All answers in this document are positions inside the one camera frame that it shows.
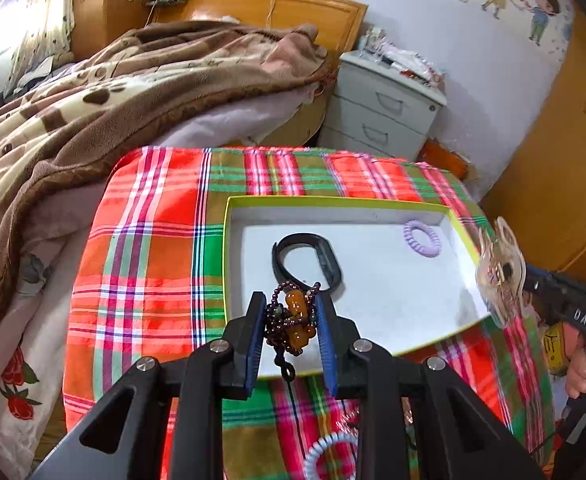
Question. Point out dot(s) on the tall wooden cabinet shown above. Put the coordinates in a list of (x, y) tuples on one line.
[(118, 0)]

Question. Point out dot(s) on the wooden bed headboard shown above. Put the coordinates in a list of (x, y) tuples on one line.
[(298, 10)]

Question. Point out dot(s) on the yellow-green cardboard tray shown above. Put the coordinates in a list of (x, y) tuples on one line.
[(373, 270)]

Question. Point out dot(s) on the red green plaid cloth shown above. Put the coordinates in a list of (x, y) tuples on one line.
[(148, 260)]

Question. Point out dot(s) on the large wooden wardrobe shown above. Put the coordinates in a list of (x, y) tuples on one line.
[(563, 160)]

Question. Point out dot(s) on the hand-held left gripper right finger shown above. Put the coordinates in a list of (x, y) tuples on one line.
[(326, 342)]

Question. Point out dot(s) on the pile of small toiletries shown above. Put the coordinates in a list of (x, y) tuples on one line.
[(403, 60)]

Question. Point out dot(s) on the spotted cream curtain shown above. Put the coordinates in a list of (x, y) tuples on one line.
[(48, 20)]

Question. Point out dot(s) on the brown paw print blanket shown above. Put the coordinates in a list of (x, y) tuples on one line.
[(98, 110)]

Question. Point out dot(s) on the orange box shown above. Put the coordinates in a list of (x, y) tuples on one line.
[(440, 157)]

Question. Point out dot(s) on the black wristband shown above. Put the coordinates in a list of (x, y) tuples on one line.
[(279, 260)]

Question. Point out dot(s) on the grey two-drawer nightstand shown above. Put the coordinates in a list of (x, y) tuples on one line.
[(388, 110)]

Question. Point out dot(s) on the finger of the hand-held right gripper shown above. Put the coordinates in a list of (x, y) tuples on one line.
[(535, 278)]

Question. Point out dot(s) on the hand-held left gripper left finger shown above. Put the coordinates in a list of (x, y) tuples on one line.
[(257, 342)]

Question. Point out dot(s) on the white floral bed sheet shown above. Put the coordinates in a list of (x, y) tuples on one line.
[(18, 350)]

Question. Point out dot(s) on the clear hair claw clip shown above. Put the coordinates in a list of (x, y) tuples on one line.
[(493, 270)]

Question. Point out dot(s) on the yellow packet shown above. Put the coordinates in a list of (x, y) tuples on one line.
[(555, 350)]

